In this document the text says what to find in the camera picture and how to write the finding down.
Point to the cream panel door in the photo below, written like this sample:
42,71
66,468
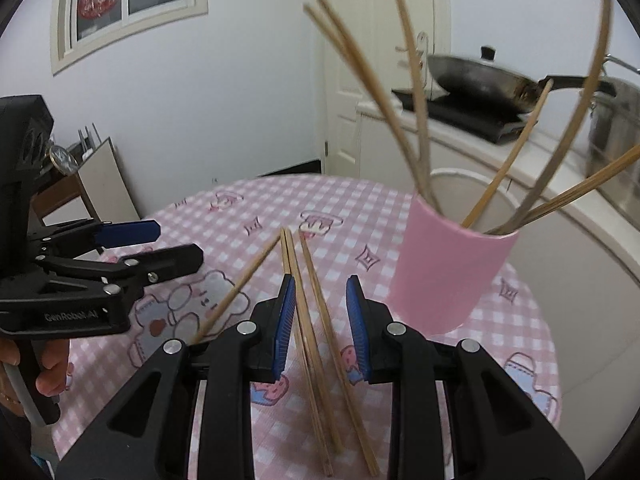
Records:
345,60

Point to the wooden chopstick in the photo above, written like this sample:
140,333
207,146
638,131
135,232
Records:
312,340
235,292
295,280
325,320

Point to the bunch of wooden chopsticks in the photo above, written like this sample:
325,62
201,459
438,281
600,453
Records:
415,125

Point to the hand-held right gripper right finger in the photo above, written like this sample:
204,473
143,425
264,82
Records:
358,330

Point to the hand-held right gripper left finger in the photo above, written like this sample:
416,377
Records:
286,327

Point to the cream framed window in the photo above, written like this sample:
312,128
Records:
125,7

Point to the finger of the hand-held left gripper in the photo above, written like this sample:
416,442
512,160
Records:
165,262
131,232

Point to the pink checked tablecloth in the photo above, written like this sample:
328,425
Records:
350,255

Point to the round metal clock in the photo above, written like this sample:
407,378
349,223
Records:
64,160

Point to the person's left hand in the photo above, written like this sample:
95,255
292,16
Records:
50,377

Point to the black induction cooker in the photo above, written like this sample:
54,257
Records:
465,115

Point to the stainless steel steamer pot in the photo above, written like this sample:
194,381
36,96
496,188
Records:
617,150

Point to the brown and white side cabinet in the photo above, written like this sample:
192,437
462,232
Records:
95,185

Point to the pink cup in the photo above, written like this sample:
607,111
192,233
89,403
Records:
445,270

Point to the glass wok lid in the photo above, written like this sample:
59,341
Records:
487,60

